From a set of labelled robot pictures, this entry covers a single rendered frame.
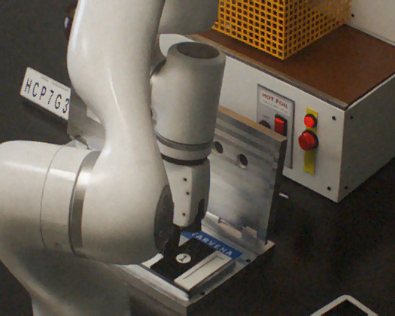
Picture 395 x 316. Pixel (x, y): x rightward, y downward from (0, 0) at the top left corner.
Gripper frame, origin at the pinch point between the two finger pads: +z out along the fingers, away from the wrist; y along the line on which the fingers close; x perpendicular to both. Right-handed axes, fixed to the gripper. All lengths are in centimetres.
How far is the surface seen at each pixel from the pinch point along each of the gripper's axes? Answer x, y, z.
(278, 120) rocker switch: 26.0, -1.7, -12.9
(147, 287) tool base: -6.9, 2.6, 4.6
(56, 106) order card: 16.7, -42.8, -1.2
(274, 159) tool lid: 9.4, 9.8, -15.6
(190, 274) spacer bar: -1.9, 6.5, 2.0
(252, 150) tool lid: 10.6, 4.9, -14.7
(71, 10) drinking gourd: 33, -57, -12
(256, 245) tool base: 10.9, 8.6, 0.4
